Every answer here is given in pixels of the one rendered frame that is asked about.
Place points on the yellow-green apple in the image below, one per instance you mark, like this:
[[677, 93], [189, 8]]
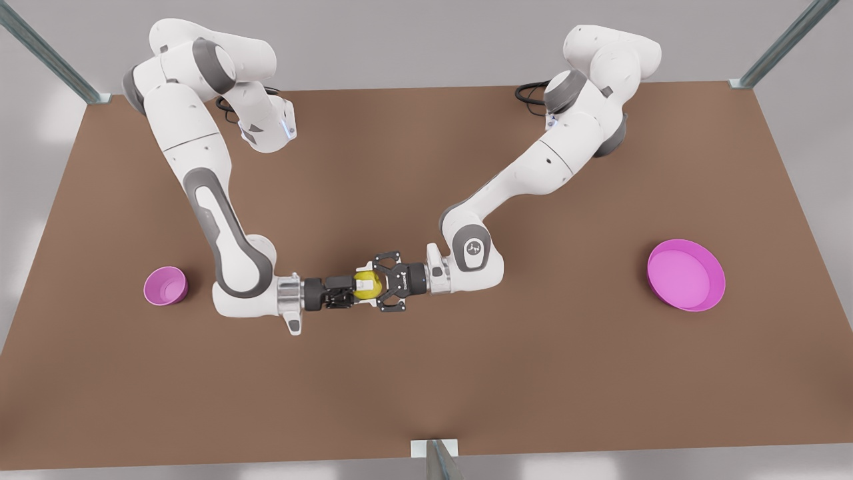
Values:
[[367, 285]]

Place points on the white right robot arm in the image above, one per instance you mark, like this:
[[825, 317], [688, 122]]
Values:
[[200, 160]]

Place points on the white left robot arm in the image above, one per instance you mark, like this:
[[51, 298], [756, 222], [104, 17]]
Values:
[[533, 170]]

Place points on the small pink bowl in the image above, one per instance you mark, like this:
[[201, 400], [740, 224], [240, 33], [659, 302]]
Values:
[[165, 286]]

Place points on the pink round plate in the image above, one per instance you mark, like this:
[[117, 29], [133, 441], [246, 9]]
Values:
[[685, 274]]

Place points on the silver frame post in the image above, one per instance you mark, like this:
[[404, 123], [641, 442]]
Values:
[[436, 460], [783, 43], [46, 50]]

